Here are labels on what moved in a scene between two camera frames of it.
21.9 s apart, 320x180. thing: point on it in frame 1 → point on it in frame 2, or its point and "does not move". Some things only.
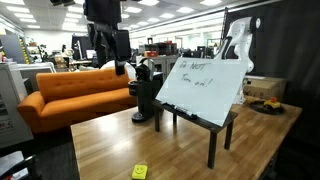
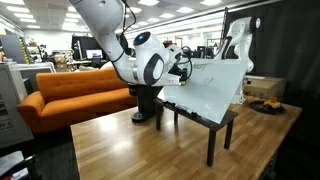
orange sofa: [63, 97] does not move
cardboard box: [264, 87] does not move
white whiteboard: [206, 87] does not move
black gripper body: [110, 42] → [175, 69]
